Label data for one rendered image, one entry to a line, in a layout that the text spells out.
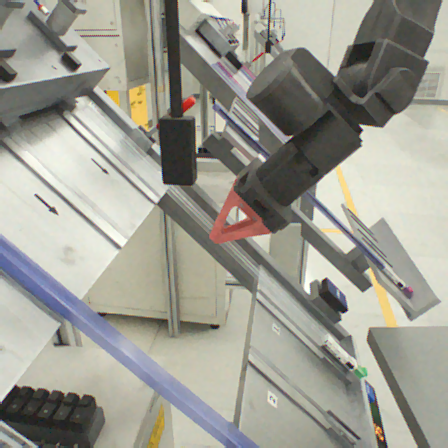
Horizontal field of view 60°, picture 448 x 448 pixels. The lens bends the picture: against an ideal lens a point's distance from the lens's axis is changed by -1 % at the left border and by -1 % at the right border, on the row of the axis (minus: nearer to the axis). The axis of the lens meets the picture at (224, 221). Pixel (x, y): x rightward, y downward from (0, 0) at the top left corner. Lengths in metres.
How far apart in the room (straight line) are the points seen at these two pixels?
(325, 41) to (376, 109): 7.54
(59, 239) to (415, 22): 0.39
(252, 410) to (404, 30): 0.39
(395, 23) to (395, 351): 0.63
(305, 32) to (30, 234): 7.69
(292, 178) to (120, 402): 0.48
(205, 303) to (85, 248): 1.31
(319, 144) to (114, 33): 1.06
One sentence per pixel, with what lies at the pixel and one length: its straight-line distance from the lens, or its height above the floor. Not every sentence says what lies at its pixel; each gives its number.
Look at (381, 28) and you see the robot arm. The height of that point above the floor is 1.18.
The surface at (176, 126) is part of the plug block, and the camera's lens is 0.26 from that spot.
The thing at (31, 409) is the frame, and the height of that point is 0.68.
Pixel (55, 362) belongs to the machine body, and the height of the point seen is 0.62.
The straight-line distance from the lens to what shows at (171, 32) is 0.25.
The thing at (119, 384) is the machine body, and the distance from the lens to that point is 0.76.
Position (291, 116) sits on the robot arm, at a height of 1.10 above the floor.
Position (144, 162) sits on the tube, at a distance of 0.47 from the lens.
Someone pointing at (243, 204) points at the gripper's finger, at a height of 1.00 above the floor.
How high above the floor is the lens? 1.17
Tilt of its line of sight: 26 degrees down
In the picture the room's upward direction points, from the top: straight up
